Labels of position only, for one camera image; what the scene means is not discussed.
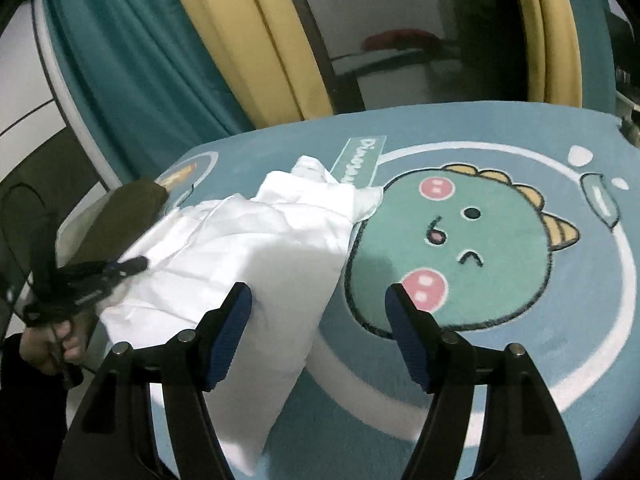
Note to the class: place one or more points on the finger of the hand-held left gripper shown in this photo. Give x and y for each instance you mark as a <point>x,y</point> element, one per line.
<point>131,263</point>

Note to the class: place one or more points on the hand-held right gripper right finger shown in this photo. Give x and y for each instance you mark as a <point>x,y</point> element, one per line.
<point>405,335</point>

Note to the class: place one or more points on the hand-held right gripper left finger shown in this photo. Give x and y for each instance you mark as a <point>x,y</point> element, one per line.
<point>232,330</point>

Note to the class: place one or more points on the white shirt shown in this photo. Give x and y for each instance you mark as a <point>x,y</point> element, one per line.
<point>250,250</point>

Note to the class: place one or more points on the person's left forearm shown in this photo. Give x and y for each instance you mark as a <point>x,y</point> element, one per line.
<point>25,420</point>

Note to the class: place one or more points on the person's left hand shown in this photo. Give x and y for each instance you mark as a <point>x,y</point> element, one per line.
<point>50,350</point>

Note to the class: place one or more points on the olive green cloth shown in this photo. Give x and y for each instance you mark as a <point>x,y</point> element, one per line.
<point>125,215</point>

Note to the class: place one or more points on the blue cartoon dinosaur rug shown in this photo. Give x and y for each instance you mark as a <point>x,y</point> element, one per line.
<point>500,200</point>

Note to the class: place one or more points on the teal curtain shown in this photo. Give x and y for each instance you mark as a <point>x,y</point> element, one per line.
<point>592,35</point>
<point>125,60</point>

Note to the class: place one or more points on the yellow curtain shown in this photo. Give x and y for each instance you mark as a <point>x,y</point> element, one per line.
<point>240,35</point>
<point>550,35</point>

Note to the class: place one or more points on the dark glass window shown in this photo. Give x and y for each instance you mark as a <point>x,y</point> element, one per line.
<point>390,0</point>

